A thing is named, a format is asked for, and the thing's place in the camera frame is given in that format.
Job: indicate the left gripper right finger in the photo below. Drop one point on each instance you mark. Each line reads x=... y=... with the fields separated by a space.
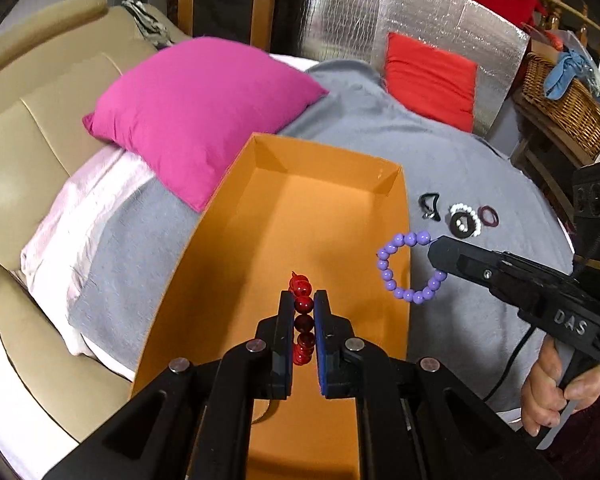
x=415 y=420

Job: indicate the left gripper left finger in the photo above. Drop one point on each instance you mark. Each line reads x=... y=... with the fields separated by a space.
x=192 y=421

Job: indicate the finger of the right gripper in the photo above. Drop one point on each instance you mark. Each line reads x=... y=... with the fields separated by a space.
x=463 y=260

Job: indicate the orange cardboard box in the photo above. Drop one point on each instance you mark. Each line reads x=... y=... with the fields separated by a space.
x=286 y=207

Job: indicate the right hand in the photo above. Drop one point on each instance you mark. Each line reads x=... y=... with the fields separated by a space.
x=541 y=399

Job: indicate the grey blanket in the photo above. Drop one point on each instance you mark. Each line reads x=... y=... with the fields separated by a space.
x=477 y=336

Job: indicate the wooden side table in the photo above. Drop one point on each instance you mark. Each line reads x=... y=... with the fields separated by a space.
x=547 y=155

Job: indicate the wicker basket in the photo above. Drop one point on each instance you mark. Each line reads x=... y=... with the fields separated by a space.
x=575 y=112

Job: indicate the small red pillow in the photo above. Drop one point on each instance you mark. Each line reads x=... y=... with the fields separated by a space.
x=431 y=82

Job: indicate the blue cloth in basket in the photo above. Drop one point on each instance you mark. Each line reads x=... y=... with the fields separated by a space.
x=570 y=66

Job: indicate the wooden stair railing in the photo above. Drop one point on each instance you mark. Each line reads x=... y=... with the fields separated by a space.
x=565 y=0

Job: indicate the silver foil insulation panel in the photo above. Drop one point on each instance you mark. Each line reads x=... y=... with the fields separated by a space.
x=359 y=29

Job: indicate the pink pillow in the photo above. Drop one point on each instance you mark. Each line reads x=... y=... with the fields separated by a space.
x=188 y=110

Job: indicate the wooden cabinet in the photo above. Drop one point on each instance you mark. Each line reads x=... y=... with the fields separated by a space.
x=270 y=25

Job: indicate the beige leather sofa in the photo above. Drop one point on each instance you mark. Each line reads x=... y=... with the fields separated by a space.
x=53 y=68

